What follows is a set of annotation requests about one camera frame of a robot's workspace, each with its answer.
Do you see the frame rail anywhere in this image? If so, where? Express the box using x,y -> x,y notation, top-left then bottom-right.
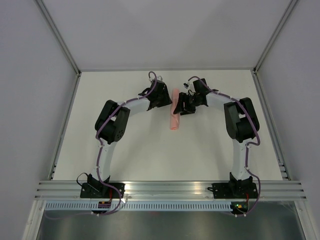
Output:
46,71 -> 82,181
250,68 -> 292,181

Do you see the left side frame rail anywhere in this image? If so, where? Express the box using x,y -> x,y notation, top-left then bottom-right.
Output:
46,71 -> 82,181

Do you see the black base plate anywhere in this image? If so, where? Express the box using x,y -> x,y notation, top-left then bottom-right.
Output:
211,182 -> 258,199
80,182 -> 125,199

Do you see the pink satin napkin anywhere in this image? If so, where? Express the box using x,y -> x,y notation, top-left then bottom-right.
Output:
170,88 -> 180,131

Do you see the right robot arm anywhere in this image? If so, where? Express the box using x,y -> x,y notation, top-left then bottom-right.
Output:
172,76 -> 261,198

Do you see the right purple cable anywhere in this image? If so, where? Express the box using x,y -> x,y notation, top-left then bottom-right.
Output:
186,76 -> 263,219

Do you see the purple cable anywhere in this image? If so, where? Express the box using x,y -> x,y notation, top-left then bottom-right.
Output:
186,76 -> 263,219
95,71 -> 158,216

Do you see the right aluminium frame post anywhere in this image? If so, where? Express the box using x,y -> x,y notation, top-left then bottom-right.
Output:
251,0 -> 300,75

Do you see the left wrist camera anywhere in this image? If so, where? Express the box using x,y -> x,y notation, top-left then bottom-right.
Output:
149,75 -> 163,83

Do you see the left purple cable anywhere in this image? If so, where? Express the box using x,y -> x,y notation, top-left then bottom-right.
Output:
95,71 -> 158,216

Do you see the right side frame rail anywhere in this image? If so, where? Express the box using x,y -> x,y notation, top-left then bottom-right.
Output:
250,68 -> 292,181

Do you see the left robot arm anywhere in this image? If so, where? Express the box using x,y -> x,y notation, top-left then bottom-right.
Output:
87,79 -> 172,198

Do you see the back aluminium frame bar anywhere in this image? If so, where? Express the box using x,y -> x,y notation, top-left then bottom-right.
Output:
79,66 -> 255,73

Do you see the white slotted cable duct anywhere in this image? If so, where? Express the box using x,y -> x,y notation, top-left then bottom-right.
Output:
45,201 -> 232,212

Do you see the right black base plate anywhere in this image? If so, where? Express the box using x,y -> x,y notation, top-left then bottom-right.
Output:
211,182 -> 258,199

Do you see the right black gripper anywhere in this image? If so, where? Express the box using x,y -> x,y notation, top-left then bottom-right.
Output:
173,92 -> 202,116

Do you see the left aluminium frame post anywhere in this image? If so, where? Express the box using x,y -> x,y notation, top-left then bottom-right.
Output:
34,0 -> 81,76

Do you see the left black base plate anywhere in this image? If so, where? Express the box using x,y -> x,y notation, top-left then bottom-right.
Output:
80,182 -> 125,199

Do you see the front aluminium rail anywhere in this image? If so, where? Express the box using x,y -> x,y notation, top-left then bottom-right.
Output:
33,180 -> 307,202

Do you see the aluminium frame post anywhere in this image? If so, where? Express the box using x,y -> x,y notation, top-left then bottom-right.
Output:
34,0 -> 81,76
251,0 -> 300,75

